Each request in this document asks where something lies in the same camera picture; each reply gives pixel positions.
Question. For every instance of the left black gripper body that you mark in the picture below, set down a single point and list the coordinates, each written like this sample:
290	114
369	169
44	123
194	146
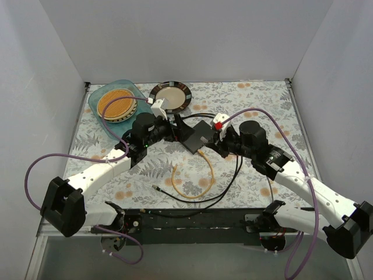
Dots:
171	131

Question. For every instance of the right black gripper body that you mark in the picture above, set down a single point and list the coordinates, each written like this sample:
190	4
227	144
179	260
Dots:
220	143

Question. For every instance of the black network switch box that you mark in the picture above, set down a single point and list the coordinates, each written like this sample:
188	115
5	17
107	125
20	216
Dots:
202	133

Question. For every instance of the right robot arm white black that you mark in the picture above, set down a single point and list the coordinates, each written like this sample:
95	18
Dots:
343	223

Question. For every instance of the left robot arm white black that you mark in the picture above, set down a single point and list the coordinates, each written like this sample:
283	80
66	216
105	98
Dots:
65	204

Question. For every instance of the blue plastic tray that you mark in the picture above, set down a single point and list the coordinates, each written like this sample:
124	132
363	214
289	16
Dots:
119	128

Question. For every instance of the floral tablecloth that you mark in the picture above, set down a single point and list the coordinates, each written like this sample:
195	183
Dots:
169	173

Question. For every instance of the dark rimmed ceramic plate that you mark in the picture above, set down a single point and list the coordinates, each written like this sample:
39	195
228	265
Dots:
177	94

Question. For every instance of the orange woven round plate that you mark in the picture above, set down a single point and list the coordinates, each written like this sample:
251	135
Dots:
119	109

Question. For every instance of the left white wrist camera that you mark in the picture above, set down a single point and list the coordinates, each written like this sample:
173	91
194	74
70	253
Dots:
158	107

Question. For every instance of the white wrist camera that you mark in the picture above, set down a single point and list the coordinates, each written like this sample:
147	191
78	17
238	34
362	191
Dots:
158	107
221	122

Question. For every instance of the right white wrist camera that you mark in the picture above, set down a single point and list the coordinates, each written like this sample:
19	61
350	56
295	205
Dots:
221	122

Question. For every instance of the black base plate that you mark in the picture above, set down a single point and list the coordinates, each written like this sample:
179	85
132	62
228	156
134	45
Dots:
193	226

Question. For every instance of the aluminium frame rail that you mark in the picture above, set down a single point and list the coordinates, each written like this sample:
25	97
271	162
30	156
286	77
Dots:
71	223

